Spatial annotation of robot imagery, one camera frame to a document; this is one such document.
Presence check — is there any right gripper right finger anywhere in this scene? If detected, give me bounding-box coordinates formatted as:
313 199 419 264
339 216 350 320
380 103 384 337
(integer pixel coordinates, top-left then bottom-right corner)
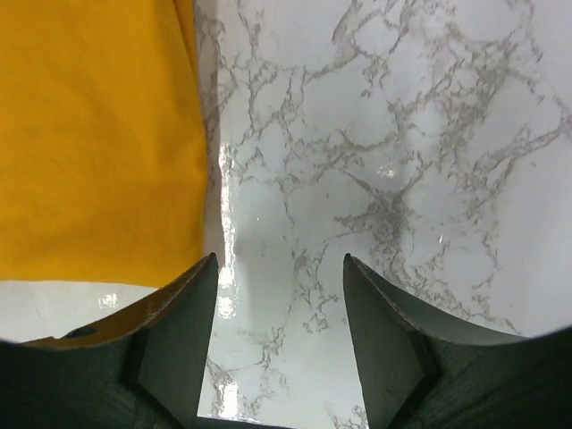
343 255 571 428

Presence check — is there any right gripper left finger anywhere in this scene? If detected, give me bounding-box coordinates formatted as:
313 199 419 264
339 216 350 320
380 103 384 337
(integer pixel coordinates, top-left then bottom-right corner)
1 255 218 428

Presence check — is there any yellow t shirt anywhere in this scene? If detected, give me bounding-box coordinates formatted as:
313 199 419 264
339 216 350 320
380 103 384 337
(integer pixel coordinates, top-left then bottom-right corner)
1 1 207 287

